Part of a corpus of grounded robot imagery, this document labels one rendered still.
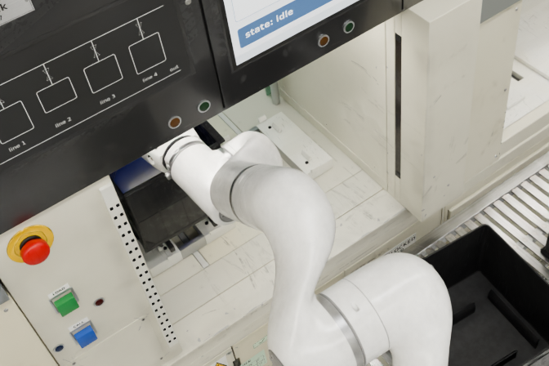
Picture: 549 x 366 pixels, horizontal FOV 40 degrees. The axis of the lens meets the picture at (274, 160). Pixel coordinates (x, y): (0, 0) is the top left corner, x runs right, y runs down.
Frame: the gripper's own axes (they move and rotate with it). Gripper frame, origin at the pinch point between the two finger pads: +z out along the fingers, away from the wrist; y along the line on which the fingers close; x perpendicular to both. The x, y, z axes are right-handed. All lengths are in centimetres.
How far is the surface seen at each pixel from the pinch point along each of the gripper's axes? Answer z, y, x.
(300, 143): -1.9, 34.1, -32.3
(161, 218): -9.8, -5.8, -18.4
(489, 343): -61, 34, -46
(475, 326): -56, 34, -46
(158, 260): -7.3, -8.7, -32.3
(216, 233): -9.0, 4.7, -33.5
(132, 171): 0.4, -5.0, -13.4
